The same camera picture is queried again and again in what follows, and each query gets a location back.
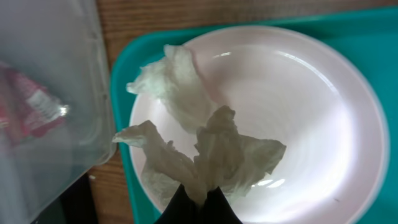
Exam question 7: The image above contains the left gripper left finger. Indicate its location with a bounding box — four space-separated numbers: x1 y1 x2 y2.
155 184 198 224

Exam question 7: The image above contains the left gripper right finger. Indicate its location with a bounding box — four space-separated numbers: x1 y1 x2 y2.
200 187 242 224

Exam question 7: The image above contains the white napkin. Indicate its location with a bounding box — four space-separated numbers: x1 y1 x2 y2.
113 45 286 206

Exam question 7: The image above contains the red snack wrapper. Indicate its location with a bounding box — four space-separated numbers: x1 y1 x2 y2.
1 66 65 144

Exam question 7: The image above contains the black plastic tray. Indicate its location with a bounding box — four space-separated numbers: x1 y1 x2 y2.
32 174 98 224

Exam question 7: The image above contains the large white plate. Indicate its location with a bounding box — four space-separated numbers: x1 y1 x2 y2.
128 26 389 223

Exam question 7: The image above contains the clear plastic bin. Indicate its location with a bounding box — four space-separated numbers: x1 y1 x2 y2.
1 0 116 223

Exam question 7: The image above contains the teal serving tray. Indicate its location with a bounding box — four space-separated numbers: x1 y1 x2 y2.
111 7 397 223

